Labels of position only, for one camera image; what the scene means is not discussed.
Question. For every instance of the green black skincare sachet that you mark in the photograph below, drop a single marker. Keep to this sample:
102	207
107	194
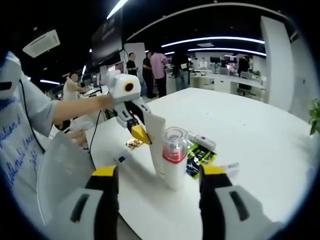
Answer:
200	155

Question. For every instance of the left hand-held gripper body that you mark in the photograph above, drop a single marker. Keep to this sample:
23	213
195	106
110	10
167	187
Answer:
120	85

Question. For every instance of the potted green plant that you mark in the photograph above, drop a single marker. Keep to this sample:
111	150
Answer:
315	115

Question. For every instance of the gold foil skincare sachet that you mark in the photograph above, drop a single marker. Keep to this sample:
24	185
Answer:
132	144

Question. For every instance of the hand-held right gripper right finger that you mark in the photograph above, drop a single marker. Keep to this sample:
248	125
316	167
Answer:
212	205

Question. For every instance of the white skincare tube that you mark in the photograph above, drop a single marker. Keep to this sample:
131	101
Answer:
156	140

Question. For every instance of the ceiling air conditioner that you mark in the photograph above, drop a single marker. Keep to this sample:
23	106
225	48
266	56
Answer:
42	42

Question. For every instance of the white office counter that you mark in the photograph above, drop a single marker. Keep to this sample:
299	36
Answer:
225	80

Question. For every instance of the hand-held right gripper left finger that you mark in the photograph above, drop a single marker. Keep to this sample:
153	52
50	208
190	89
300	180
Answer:
105	200

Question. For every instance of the white worn device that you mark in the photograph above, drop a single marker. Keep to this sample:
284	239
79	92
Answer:
10	72

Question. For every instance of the clear skincare sachet blue square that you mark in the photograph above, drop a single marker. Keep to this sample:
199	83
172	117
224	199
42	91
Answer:
122	158

